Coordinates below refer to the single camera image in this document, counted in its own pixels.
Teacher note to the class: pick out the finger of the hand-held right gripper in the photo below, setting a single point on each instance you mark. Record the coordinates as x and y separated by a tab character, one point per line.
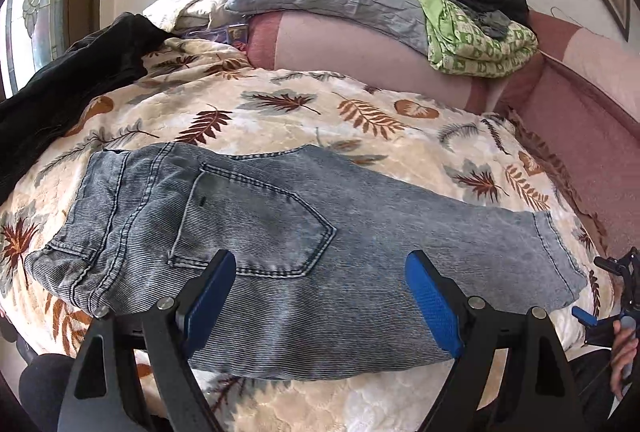
584	315

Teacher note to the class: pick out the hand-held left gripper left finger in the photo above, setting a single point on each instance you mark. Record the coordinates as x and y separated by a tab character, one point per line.
212	299

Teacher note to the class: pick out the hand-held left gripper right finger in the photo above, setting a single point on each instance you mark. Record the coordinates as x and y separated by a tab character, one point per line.
435	304

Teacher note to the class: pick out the grey-blue denim pants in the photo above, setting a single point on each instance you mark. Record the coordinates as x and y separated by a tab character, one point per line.
310	212

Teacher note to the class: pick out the person's right hand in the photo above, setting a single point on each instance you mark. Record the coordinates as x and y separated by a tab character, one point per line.
625	352

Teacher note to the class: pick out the person's dark trousers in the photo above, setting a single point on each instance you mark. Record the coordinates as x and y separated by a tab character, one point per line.
45	392

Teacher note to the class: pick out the cream leaf-print blanket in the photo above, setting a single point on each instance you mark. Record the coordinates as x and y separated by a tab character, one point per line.
300	112

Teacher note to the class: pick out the green patterned cloth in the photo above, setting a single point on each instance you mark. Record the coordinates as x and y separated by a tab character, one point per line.
465	44

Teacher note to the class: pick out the black jacket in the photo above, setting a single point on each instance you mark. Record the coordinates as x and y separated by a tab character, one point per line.
75	72

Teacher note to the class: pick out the cream cloth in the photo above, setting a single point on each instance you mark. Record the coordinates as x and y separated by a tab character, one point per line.
200	7

